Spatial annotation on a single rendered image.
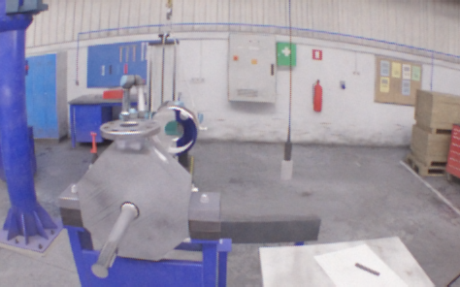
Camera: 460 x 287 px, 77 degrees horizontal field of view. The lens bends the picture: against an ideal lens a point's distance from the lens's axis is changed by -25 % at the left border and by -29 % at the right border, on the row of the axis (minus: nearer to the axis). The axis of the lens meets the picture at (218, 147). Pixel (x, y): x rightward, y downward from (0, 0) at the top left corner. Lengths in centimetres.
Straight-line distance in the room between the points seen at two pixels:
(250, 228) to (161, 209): 61
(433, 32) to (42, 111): 823
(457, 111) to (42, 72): 756
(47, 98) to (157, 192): 578
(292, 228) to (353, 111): 522
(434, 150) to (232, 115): 380
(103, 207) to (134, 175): 22
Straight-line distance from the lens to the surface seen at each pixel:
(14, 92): 325
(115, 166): 147
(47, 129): 721
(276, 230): 197
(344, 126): 703
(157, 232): 155
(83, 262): 180
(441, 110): 596
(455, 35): 829
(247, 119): 672
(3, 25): 322
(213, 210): 148
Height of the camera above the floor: 173
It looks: 16 degrees down
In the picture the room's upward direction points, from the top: 1 degrees clockwise
